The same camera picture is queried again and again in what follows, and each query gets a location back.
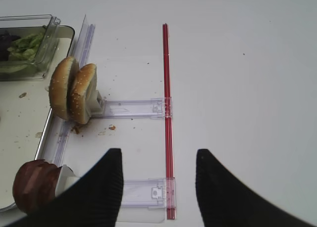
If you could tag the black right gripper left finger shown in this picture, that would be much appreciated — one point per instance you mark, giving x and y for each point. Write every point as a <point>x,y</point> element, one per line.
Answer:
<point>93,201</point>

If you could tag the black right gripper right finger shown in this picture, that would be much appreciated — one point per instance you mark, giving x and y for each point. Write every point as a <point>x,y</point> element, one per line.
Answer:
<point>277,190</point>

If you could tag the white meat pusher block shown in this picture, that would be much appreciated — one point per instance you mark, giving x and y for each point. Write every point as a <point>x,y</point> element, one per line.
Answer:
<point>65,180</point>

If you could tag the sliced meat patties stack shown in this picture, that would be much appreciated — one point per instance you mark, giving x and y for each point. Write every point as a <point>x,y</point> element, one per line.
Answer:
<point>34,185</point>

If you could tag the green lettuce in container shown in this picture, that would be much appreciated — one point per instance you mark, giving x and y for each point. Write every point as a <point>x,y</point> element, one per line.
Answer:
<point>26,47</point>

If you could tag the right red strip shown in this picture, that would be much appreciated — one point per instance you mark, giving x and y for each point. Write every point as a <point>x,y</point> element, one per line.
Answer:
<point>169,123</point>

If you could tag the white bun pusher block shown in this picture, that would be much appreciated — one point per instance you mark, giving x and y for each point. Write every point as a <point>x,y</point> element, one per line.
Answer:
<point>95,105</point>

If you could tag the sesame bun inner half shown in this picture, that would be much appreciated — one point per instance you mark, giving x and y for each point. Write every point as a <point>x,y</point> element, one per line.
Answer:
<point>77,97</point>

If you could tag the sesame bun half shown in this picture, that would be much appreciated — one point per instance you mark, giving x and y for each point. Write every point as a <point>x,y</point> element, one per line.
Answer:
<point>77,97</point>
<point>60,86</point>

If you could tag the metal tray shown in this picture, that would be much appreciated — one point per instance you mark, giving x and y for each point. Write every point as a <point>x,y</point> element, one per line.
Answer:
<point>24,118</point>

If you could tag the sesame bun outer half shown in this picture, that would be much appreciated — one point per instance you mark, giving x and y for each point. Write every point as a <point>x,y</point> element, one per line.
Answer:
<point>60,86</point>

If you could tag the clear plastic salad container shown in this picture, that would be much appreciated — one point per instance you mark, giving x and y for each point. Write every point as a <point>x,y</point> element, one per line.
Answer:
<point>24,25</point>

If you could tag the purple cabbage in container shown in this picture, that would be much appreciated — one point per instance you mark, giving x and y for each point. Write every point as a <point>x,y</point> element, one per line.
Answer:
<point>5,42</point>

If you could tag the clear rail behind meat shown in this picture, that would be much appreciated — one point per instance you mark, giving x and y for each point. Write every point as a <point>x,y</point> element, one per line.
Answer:
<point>153,193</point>

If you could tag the clear rail behind buns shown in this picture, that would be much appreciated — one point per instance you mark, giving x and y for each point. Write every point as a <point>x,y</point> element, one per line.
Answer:
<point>152,108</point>

